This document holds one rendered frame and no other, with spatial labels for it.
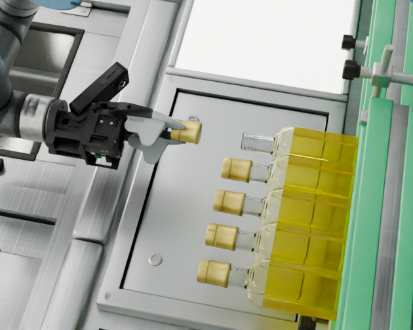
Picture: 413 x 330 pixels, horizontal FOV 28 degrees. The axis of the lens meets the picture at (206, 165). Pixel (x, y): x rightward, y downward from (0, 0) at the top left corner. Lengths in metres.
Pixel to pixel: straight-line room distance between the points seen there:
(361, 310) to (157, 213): 0.47
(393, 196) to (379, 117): 0.13
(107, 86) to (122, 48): 0.29
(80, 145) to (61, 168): 0.21
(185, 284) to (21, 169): 0.38
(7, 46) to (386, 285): 0.66
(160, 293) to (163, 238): 0.10
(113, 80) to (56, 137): 0.13
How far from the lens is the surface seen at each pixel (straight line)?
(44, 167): 1.49
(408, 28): 1.42
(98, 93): 1.32
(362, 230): 1.07
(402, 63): 1.37
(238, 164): 1.24
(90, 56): 1.63
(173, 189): 1.39
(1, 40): 1.28
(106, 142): 1.28
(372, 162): 1.12
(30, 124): 1.31
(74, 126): 1.31
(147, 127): 1.27
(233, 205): 1.21
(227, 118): 1.47
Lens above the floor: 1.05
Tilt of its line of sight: 6 degrees up
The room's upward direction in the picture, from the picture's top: 80 degrees counter-clockwise
